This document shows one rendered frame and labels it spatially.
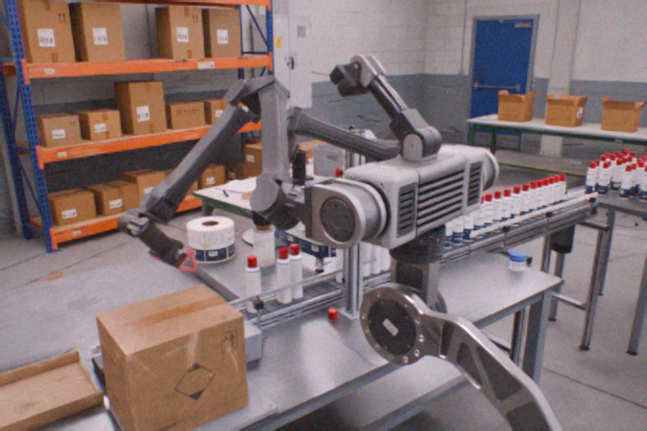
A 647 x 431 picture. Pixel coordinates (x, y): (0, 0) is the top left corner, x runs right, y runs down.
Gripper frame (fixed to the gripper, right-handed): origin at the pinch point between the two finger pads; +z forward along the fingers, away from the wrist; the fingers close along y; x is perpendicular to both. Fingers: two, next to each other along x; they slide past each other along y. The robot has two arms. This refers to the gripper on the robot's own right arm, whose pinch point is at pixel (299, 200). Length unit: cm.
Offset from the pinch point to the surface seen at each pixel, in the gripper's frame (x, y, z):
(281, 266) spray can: 19.5, 22.4, 15.7
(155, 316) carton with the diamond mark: 44, 77, 6
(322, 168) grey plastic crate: -150, -127, 34
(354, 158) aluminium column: 34.5, 1.8, -22.8
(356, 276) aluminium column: 34.2, 0.1, 20.7
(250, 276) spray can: 19.2, 34.8, 16.0
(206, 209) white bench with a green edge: -163, -37, 51
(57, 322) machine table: -27, 88, 35
